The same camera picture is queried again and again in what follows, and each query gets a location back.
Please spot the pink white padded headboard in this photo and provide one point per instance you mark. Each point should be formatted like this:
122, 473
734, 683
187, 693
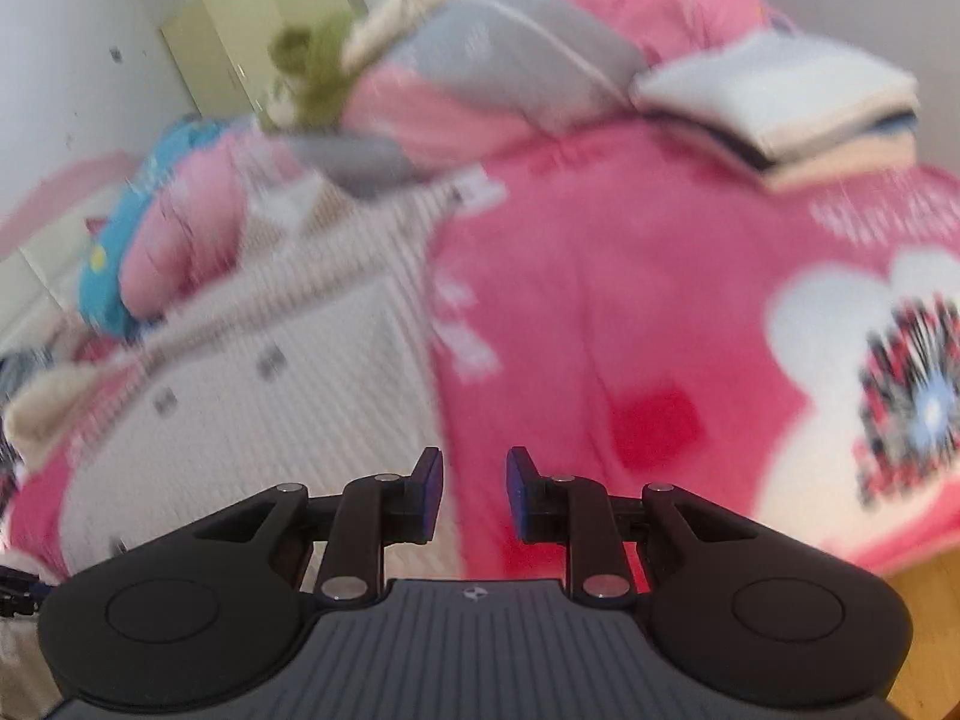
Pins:
45, 202

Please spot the pale yellow wardrobe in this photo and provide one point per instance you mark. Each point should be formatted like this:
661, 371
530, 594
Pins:
225, 37

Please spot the bright pink pillow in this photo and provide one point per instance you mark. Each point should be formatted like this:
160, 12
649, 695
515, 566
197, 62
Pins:
660, 7

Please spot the navy folded garment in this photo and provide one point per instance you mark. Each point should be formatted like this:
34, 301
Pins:
742, 150

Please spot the pink grey floral quilt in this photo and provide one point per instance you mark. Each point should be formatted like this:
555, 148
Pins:
420, 112

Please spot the cream folded cloth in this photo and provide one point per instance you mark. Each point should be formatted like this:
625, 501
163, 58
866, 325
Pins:
45, 405

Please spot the beige folded garment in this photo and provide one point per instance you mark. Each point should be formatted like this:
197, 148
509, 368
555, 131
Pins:
840, 165

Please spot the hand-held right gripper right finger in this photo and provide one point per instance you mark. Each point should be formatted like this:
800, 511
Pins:
517, 495

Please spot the blue cartoon pillow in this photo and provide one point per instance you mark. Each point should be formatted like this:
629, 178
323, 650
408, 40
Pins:
105, 285

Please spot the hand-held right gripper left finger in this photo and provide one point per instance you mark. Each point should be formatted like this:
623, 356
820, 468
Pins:
431, 491

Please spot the green white fleece blanket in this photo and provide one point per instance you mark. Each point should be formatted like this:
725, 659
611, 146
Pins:
315, 67

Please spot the pink floral bed sheet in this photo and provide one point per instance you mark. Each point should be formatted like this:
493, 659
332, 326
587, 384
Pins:
600, 315

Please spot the beige white houndstooth coat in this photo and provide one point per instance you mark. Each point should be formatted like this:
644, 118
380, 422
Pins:
262, 405

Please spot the white folded garment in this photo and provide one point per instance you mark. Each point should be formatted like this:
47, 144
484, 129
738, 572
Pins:
780, 82

